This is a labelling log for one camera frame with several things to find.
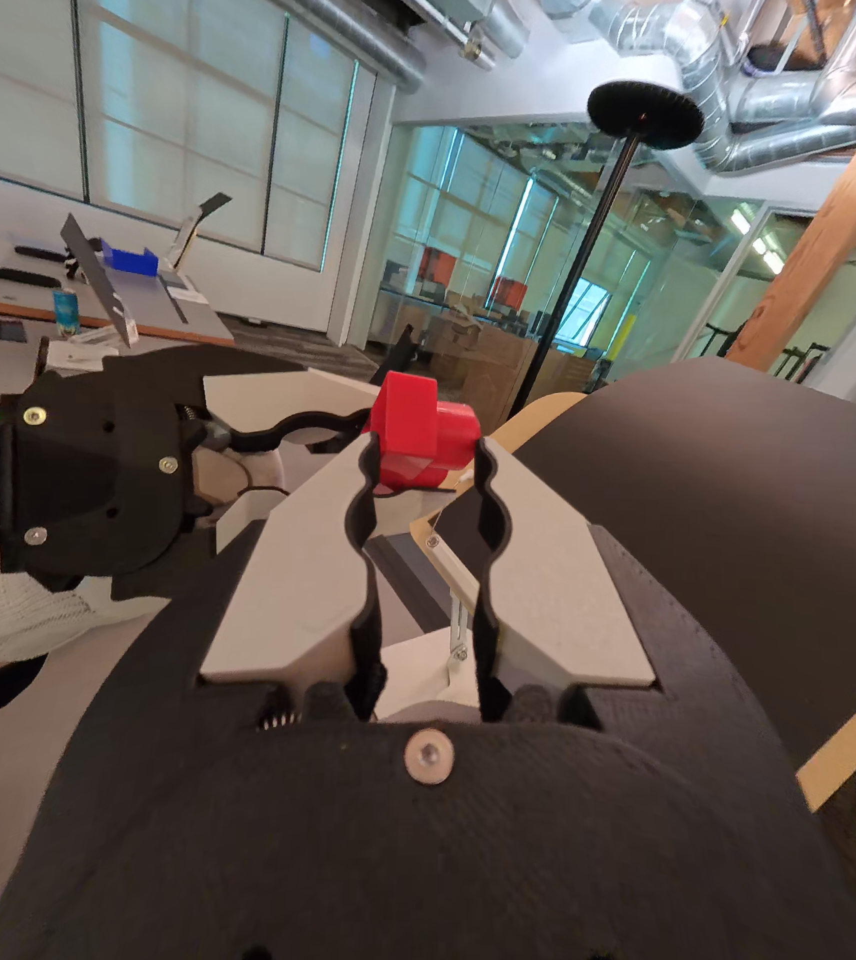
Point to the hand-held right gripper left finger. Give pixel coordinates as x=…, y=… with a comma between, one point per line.
x=285, y=600

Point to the black floor lamp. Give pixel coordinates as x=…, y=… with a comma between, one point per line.
x=645, y=109

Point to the red toy brick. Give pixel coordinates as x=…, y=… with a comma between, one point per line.
x=405, y=420

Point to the silver ventilation ducts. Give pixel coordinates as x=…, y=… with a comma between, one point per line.
x=735, y=75

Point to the blue plastic bin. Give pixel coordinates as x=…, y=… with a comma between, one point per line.
x=129, y=261

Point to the person's left hand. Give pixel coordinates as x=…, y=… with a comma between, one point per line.
x=23, y=615

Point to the black sheet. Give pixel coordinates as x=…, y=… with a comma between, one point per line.
x=735, y=525

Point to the pile of cardboard boxes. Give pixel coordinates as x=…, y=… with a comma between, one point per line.
x=503, y=367

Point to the teal drink can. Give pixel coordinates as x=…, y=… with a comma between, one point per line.
x=66, y=311

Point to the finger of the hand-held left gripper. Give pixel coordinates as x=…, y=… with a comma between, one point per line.
x=285, y=394
x=248, y=514

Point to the black office chair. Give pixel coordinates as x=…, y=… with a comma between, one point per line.
x=398, y=352

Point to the wooden office desk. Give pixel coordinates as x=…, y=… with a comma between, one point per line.
x=158, y=307

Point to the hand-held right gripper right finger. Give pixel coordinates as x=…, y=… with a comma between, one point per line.
x=570, y=600

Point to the orange machine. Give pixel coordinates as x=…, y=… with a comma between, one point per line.
x=509, y=292
x=437, y=264

